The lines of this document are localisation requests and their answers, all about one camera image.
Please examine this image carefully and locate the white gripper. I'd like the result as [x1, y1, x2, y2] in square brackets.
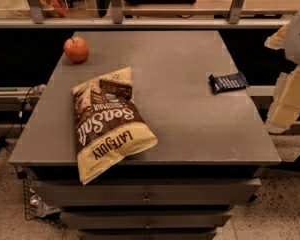
[264, 9, 300, 134]

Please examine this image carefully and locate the dark blue rxbar wrapper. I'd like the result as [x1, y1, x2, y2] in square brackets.
[208, 72, 249, 94]

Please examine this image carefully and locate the brown sea salt chip bag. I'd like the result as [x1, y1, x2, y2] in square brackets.
[73, 67, 158, 185]

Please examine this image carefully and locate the orange bag on shelf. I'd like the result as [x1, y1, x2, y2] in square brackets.
[39, 0, 67, 18]

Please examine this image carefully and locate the grey drawer cabinet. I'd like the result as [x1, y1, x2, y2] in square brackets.
[10, 31, 279, 240]

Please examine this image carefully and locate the metal shelf rack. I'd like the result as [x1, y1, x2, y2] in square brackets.
[0, 0, 300, 29]

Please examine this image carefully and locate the red apple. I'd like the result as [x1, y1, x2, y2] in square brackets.
[63, 37, 89, 63]

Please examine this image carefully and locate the wire mesh basket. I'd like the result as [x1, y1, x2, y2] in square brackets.
[23, 177, 61, 223]

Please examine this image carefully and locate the black cable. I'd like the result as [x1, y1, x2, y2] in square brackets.
[0, 85, 38, 168]

